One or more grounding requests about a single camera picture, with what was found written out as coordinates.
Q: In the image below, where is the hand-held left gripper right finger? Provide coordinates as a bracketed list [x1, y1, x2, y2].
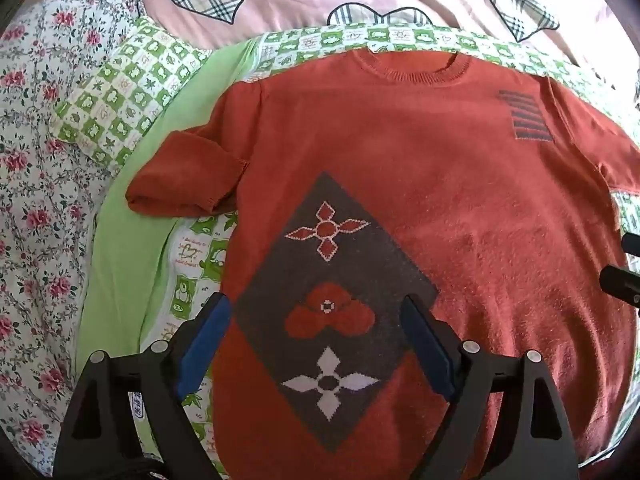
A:
[400, 294, 581, 480]

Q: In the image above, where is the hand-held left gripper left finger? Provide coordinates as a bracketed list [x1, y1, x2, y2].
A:
[52, 292, 234, 480]

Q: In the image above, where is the orange knit sweater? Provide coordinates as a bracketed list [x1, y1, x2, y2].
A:
[125, 47, 638, 480]

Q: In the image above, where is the green checkered quilt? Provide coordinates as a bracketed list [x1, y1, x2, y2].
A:
[52, 15, 640, 480]

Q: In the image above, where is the floral bed sheet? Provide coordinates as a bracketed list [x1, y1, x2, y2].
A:
[0, 0, 151, 478]

